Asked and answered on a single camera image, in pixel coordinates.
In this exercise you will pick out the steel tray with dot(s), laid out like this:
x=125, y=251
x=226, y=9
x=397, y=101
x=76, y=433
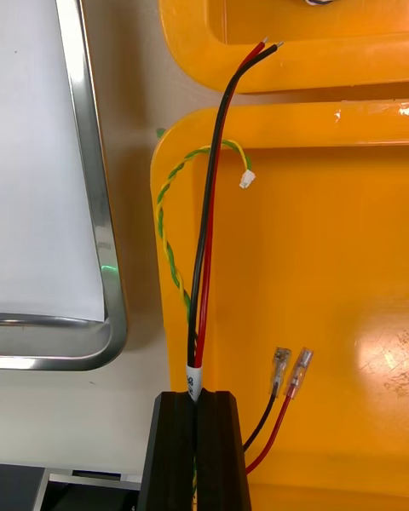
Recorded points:
x=91, y=179

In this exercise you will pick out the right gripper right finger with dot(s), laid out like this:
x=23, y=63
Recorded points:
x=221, y=455

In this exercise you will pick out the yellow-orange plastic bin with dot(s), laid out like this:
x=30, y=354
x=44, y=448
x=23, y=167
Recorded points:
x=319, y=264
x=298, y=64

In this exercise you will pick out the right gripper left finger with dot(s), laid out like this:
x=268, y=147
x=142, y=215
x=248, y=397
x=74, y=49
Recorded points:
x=170, y=455

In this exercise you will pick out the white sheet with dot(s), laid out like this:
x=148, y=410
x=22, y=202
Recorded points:
x=38, y=136

